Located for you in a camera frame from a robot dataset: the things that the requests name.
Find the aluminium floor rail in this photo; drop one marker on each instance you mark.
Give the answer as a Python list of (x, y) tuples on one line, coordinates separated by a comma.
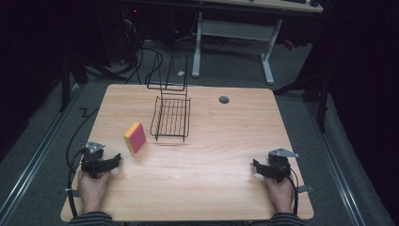
[(337, 169), (34, 160)]

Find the red object under desk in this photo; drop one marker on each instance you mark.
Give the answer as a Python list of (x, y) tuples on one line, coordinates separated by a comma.
[(289, 44)]

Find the white-framed desk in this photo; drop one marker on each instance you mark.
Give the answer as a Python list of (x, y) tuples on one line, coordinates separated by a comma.
[(235, 29)]

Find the person's left hand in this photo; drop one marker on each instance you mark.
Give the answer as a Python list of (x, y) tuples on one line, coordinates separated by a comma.
[(92, 192)]

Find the yellow and pink sponge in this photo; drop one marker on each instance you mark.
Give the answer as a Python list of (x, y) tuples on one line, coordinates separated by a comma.
[(135, 138)]

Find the black computer tower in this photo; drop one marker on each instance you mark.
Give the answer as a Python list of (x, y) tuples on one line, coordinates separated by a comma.
[(125, 31)]

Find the black metal stand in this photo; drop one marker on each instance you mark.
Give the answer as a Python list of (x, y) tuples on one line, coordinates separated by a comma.
[(321, 94), (65, 84)]

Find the person's right hand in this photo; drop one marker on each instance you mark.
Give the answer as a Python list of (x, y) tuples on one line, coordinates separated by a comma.
[(281, 196)]

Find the grey tape strip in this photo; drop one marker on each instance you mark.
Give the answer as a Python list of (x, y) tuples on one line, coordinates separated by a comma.
[(305, 188)]

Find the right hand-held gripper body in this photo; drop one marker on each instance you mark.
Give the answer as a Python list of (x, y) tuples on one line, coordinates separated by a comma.
[(279, 166)]

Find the small white floor object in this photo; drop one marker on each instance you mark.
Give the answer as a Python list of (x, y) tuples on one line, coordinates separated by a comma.
[(181, 73)]

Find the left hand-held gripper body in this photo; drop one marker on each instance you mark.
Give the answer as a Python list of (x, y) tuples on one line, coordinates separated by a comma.
[(92, 158)]

